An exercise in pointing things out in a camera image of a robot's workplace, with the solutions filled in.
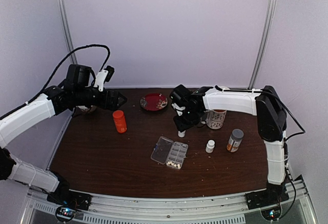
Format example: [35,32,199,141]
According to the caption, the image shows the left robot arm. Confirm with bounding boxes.
[1,64,127,206]

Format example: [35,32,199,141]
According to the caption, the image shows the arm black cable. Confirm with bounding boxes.
[266,90,307,217]
[25,44,111,107]

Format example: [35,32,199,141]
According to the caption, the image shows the small white pill bottle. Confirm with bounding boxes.
[206,139,215,154]

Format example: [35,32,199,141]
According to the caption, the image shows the aluminium frame post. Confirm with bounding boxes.
[57,0,75,52]
[248,0,277,89]

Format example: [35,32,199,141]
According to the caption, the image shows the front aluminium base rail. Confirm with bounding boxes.
[18,179,319,223]

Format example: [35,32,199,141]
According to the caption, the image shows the left aluminium frame post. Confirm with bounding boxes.
[57,0,75,52]

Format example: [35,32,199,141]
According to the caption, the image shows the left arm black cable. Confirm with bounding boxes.
[25,44,111,107]

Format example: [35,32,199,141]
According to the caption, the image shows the cream textured mug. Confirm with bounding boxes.
[218,86,230,90]

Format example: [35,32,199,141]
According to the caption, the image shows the white pills in organizer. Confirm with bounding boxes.
[167,161,181,169]

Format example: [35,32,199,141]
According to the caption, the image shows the amber bottle grey cap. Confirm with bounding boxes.
[227,129,244,153]

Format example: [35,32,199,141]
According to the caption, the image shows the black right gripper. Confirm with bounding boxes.
[174,108,201,132]

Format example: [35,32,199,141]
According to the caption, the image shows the orange pill bottle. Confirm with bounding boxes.
[112,110,127,133]

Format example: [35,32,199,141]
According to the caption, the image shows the right aluminium frame post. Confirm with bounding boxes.
[248,0,277,89]

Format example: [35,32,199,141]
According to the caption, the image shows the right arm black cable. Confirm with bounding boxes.
[266,90,307,217]

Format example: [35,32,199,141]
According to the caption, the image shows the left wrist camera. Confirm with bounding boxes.
[92,66,115,92]

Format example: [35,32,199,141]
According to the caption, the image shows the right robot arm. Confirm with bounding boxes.
[170,85,288,205]

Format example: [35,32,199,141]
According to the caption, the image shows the red floral plate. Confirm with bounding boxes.
[139,93,168,112]

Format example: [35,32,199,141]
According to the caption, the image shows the floral mug yellow inside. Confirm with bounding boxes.
[202,110,227,130]

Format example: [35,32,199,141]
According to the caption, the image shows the clear plastic pill organizer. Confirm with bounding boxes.
[151,136,189,170]

